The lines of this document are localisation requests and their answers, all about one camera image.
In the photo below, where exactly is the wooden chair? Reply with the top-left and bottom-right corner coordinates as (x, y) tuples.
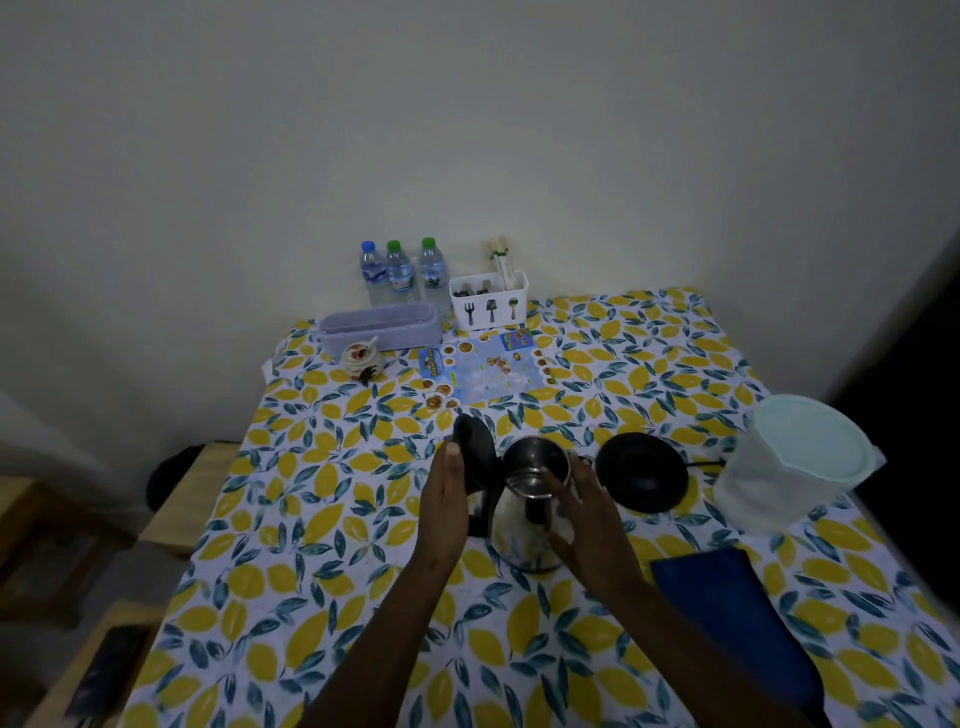
(0, 475), (138, 628)

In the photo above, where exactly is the bundle of wooden chopsticks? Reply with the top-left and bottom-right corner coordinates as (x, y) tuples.
(487, 236), (517, 291)

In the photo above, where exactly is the white plastic pitcher with lid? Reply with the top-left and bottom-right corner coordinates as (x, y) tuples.
(712, 394), (887, 535)

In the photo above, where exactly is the person's left forearm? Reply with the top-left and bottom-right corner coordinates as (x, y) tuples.
(298, 558), (454, 728)

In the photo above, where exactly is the person's right hand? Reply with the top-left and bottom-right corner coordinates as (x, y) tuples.
(541, 457), (649, 603)

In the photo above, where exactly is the blue cap water bottle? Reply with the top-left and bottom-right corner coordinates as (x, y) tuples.
(359, 240), (389, 308)

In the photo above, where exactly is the stainless steel electric kettle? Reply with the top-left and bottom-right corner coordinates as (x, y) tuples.
(452, 413), (582, 575)

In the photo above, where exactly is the person's right forearm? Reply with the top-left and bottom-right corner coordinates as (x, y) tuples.
(600, 577), (815, 728)

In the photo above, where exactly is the wooden stool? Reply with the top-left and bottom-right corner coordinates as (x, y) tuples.
(22, 600), (168, 728)
(138, 441), (243, 558)

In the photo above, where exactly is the green cap water bottle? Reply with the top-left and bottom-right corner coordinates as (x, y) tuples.
(417, 237), (450, 316)
(384, 240), (416, 306)

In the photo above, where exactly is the white cutlery holder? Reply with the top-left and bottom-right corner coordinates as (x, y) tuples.
(448, 270), (531, 332)

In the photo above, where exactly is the black phone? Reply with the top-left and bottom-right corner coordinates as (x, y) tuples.
(65, 624), (152, 721)

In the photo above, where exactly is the lavender plastic lunch box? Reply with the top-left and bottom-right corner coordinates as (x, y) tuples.
(318, 301), (444, 359)

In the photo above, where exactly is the black bag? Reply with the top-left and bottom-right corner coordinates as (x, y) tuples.
(145, 445), (205, 513)

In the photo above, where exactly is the black round kettle base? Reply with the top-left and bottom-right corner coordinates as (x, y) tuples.
(594, 432), (690, 515)

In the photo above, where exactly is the small condiment jar with spoon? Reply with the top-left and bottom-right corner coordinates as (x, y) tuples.
(342, 337), (385, 385)

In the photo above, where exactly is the blue sticker sheet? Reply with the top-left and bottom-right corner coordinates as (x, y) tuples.
(417, 327), (555, 412)

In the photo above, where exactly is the lemon print tablecloth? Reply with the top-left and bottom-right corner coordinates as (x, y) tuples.
(120, 286), (960, 728)

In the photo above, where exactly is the person's left hand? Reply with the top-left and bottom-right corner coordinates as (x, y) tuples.
(414, 441), (472, 577)

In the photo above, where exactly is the dark blue cloth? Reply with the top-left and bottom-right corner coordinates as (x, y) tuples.
(649, 546), (826, 723)

